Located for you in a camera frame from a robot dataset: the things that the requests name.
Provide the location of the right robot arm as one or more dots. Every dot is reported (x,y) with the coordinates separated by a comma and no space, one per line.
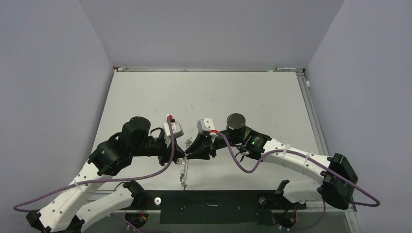
(263,148)

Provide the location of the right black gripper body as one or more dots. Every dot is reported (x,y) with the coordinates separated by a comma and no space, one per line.
(220,142)

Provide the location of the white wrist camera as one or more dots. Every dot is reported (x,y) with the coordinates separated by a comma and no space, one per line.
(172,127)
(206,127)

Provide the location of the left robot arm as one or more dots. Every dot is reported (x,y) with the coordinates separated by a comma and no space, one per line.
(97,191)

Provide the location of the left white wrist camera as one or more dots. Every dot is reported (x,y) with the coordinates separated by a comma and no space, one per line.
(172,127)

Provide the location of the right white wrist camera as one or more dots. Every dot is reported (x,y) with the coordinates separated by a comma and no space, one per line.
(206,127)

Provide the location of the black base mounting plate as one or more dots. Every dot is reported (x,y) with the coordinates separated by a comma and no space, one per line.
(263,207)

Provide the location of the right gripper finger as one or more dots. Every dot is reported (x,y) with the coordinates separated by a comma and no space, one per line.
(201,154)
(201,144)

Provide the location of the aluminium rail right side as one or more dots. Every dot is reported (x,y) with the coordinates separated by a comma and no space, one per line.
(314,122)

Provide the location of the aluminium rail back edge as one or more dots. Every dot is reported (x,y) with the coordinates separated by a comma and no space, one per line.
(199,69)

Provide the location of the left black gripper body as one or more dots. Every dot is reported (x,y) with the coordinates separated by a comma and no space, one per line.
(157,146)

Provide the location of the large grey keyring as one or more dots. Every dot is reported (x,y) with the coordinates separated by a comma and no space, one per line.
(183,174)

